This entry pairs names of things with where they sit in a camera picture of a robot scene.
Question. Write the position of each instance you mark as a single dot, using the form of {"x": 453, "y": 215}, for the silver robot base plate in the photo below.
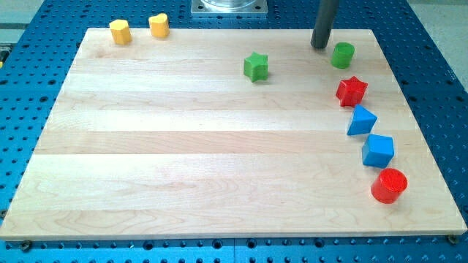
{"x": 229, "y": 7}

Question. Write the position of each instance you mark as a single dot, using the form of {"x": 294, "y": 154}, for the right board clamp screw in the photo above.
{"x": 452, "y": 239}

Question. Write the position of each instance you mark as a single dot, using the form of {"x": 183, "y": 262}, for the red cylinder block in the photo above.
{"x": 389, "y": 185}

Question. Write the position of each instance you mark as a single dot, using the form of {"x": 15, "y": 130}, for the yellow hexagon block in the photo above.
{"x": 120, "y": 32}

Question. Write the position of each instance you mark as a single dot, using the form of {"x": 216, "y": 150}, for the green cylinder block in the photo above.
{"x": 342, "y": 55}

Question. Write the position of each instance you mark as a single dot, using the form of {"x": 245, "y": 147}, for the board clamp screw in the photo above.
{"x": 452, "y": 239}
{"x": 25, "y": 246}

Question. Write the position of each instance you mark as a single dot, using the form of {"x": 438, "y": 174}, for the left board clamp screw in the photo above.
{"x": 25, "y": 246}

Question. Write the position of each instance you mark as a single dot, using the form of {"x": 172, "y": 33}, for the red star block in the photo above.
{"x": 350, "y": 92}

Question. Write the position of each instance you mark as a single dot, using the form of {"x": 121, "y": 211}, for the wooden board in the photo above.
{"x": 168, "y": 139}

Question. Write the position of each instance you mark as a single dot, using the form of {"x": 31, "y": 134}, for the blue cube block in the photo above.
{"x": 377, "y": 151}

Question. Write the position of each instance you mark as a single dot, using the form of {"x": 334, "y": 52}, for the yellow heart block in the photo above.
{"x": 159, "y": 25}

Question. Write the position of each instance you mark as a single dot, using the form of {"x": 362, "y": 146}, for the blue triangle block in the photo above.
{"x": 361, "y": 122}

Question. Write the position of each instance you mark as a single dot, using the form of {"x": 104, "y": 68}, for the green star block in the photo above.
{"x": 256, "y": 67}

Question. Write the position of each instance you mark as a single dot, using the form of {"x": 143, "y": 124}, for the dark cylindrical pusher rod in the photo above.
{"x": 324, "y": 23}

